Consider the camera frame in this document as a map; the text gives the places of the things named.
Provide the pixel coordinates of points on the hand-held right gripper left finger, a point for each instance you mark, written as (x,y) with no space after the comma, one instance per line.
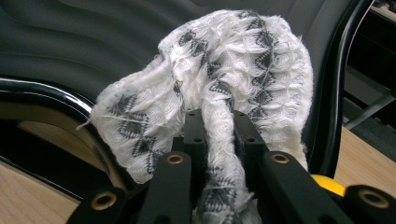
(197,130)

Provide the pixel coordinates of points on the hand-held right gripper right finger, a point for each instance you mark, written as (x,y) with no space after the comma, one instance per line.
(247,140)

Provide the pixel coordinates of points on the white grey patterned cloth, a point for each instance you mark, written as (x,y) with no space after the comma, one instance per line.
(236,68)

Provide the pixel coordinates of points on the grey metal desk frame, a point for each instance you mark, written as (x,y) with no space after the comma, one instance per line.
(373,107)

